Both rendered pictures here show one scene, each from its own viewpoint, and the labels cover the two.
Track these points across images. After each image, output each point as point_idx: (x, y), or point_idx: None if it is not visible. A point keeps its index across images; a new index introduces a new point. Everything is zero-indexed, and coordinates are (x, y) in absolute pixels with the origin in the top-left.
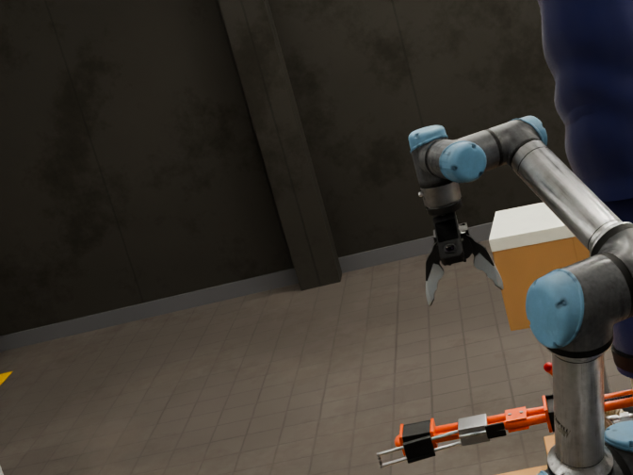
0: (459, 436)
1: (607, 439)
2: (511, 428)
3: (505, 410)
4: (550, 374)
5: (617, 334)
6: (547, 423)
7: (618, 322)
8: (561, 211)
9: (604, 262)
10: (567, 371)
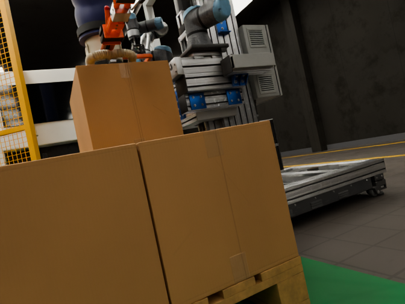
0: (131, 5)
1: (199, 5)
2: (123, 22)
3: (108, 17)
4: (108, 12)
5: (109, 11)
6: (122, 31)
7: (109, 6)
8: None
9: None
10: None
